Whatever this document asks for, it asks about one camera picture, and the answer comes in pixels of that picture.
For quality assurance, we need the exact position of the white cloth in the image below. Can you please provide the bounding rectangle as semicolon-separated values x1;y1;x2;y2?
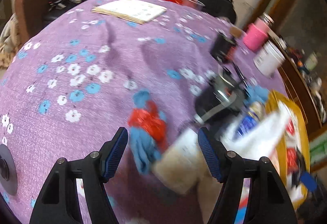
221;101;290;160

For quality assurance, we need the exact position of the cream facial tissue pack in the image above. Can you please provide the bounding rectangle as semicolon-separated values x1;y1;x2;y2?
152;128;208;195

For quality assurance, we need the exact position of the blue towel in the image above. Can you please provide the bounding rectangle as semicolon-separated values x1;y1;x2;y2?
129;90;166;175

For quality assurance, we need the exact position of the red plastic bag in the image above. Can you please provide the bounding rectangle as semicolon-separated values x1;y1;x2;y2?
128;100;167;151

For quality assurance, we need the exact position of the yellow cardboard box lid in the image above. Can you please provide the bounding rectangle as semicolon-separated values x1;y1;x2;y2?
265;90;310;209

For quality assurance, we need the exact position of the black electric motor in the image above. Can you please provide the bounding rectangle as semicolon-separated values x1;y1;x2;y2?
194;64;248;125

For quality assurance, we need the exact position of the white plastic jar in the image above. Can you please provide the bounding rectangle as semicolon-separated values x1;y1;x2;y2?
253;41;285;77

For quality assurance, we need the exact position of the purple floral tablecloth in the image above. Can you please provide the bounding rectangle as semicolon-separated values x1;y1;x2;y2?
0;0;289;224

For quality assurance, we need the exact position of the dark bottle with cork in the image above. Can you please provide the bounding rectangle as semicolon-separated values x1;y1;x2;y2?
209;26;243;64

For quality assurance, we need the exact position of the blanket on chair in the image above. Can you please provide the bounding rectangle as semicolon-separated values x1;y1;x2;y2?
0;14;21;69

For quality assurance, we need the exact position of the pink sleeved thermos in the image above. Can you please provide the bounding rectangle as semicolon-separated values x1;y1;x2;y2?
243;12;274;52

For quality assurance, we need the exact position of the brown armchair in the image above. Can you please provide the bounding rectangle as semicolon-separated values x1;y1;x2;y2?
14;0;85;46

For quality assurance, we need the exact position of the paper notebook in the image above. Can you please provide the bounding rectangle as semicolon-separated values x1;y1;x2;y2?
92;0;167;25

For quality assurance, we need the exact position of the clear plastic cup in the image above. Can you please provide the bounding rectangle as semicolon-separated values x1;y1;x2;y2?
182;0;205;11

